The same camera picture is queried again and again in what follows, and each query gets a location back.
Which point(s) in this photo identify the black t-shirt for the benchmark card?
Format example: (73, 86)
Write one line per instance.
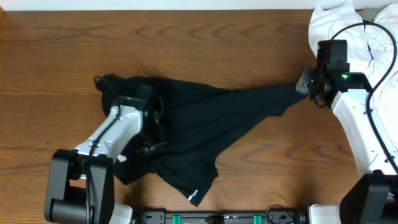
(200, 122)

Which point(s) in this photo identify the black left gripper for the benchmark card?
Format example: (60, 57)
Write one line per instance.
(154, 137)

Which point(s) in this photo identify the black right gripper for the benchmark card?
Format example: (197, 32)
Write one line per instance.
(301, 84)

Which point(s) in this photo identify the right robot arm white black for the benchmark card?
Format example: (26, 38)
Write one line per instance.
(373, 199)

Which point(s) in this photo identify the white clothes pile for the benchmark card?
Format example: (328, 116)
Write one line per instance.
(370, 51)

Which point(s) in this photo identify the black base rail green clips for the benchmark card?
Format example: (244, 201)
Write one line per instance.
(271, 216)

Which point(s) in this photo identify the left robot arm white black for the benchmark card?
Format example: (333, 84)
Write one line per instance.
(81, 185)

